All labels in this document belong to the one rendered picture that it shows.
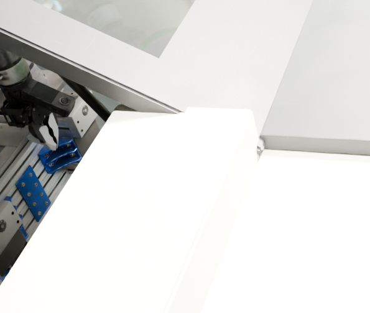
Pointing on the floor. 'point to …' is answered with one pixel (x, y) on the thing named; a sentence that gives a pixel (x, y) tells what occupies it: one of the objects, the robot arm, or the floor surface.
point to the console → (139, 217)
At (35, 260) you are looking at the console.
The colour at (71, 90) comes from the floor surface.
